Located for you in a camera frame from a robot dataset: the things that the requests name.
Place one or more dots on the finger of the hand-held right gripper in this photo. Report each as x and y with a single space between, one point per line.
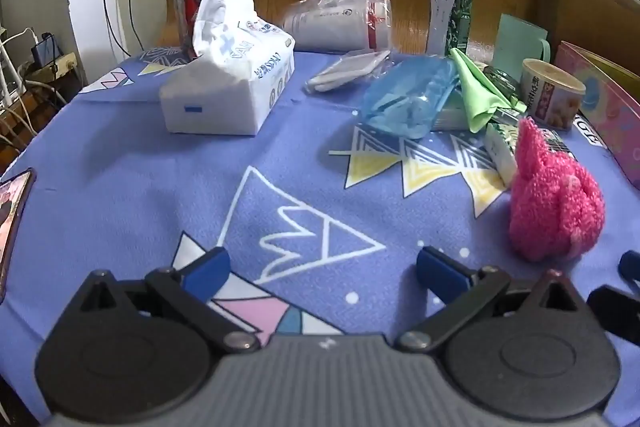
617 309
631 266

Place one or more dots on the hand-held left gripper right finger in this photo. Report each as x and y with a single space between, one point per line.
440 272

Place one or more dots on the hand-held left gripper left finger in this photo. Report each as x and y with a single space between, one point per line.
205 272

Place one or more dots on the pink plush toy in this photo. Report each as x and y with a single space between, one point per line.
550 207

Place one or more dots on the pink tin box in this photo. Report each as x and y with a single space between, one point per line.
605 117

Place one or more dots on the blue plastic bag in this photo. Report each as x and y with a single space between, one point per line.
405 102

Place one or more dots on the green cloth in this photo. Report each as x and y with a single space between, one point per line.
475 92

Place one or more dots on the white packet clear wrapper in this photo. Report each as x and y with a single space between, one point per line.
350 67

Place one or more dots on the white soft tissue pack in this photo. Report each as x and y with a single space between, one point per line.
220 102

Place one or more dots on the blue printed tablecloth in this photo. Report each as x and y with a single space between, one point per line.
150 187

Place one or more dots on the green white small box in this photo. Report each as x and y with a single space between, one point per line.
500 147

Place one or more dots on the round can beige lid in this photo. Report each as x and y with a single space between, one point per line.
545 102

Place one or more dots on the dark green packet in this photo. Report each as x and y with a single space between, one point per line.
502 82

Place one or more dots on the smartphone with lit screen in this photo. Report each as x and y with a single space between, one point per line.
12 217

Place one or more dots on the mint green cup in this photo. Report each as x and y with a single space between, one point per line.
515 42

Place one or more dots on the green milk carton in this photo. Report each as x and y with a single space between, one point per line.
450 22

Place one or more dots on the beige power strip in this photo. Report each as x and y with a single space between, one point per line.
55 66

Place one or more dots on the brown chair back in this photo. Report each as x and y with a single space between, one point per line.
590 12

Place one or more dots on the bagged stack of plastic cups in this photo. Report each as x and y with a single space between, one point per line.
330 27

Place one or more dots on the dark charging phone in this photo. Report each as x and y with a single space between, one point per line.
46 49

